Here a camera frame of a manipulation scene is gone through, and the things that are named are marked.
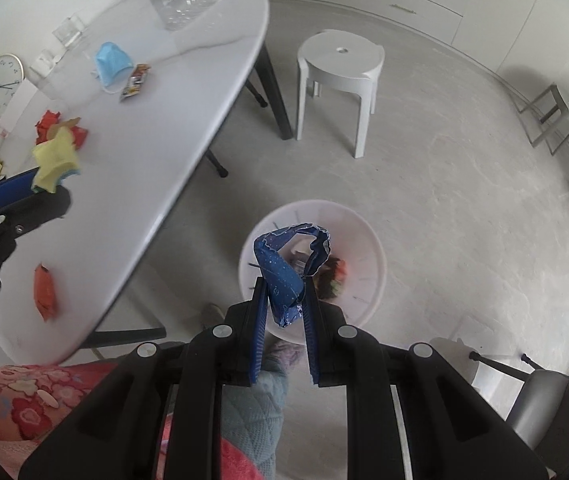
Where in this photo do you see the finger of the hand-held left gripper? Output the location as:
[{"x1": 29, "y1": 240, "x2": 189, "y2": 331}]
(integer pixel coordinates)
[
  {"x1": 0, "y1": 188, "x2": 73, "y2": 241},
  {"x1": 0, "y1": 167, "x2": 40, "y2": 211}
]

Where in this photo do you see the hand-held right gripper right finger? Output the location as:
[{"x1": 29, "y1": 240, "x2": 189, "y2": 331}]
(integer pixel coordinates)
[{"x1": 302, "y1": 271, "x2": 548, "y2": 480}]

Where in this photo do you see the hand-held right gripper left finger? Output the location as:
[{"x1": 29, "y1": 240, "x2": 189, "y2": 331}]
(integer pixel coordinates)
[{"x1": 18, "y1": 279, "x2": 270, "y2": 480}]

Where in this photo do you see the yellow green paper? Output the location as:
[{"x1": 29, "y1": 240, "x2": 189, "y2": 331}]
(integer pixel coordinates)
[{"x1": 32, "y1": 125, "x2": 82, "y2": 193}]

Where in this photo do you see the blue wrapper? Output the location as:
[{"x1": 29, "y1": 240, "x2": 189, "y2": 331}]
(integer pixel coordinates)
[{"x1": 253, "y1": 222, "x2": 333, "y2": 329}]

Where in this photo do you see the orange snack packet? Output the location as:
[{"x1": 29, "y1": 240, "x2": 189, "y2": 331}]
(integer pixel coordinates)
[{"x1": 33, "y1": 262, "x2": 59, "y2": 321}]

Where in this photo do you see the red paper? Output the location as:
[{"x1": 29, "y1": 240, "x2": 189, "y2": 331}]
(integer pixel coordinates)
[{"x1": 34, "y1": 110, "x2": 62, "y2": 145}]

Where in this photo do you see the white plastic trash bin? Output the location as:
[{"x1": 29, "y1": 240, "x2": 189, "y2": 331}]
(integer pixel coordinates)
[{"x1": 238, "y1": 201, "x2": 385, "y2": 346}]

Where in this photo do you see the brown printed snack wrapper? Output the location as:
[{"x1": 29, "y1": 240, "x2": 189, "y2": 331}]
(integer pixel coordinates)
[{"x1": 119, "y1": 63, "x2": 151, "y2": 103}]

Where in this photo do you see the blue face mask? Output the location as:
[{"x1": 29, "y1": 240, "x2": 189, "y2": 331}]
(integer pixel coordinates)
[{"x1": 93, "y1": 41, "x2": 135, "y2": 95}]

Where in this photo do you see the clear plastic container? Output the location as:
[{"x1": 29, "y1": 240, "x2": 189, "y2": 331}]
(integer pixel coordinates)
[{"x1": 157, "y1": 0, "x2": 220, "y2": 31}]

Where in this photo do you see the person's grey slipper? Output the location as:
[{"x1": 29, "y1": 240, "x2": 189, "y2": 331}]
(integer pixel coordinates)
[{"x1": 264, "y1": 340, "x2": 306, "y2": 376}]

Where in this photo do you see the person's quilted teal garment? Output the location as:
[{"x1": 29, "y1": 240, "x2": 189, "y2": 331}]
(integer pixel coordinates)
[{"x1": 219, "y1": 360, "x2": 290, "y2": 480}]

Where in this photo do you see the white card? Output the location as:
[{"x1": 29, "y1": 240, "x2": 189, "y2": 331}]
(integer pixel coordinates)
[{"x1": 0, "y1": 82, "x2": 40, "y2": 133}]

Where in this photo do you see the white mug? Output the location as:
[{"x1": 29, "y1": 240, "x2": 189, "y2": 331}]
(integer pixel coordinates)
[{"x1": 29, "y1": 49, "x2": 58, "y2": 76}]

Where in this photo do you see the clear glass mug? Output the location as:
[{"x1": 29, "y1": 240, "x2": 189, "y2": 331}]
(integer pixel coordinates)
[{"x1": 52, "y1": 15, "x2": 88, "y2": 48}]

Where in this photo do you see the white round table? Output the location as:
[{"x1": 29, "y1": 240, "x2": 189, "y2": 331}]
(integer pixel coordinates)
[{"x1": 79, "y1": 42, "x2": 294, "y2": 351}]

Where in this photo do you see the dark office chair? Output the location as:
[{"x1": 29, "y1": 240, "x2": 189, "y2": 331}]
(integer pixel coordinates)
[{"x1": 469, "y1": 350, "x2": 569, "y2": 452}]

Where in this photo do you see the white plastic stool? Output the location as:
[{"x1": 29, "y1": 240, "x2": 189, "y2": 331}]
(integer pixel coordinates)
[{"x1": 295, "y1": 30, "x2": 385, "y2": 158}]

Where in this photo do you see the grey metal-legged stool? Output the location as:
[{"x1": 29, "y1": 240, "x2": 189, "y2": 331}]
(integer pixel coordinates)
[{"x1": 517, "y1": 84, "x2": 569, "y2": 156}]

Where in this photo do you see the beige built-in cabinet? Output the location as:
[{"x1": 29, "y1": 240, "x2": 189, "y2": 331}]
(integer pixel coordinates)
[{"x1": 259, "y1": 0, "x2": 569, "y2": 196}]

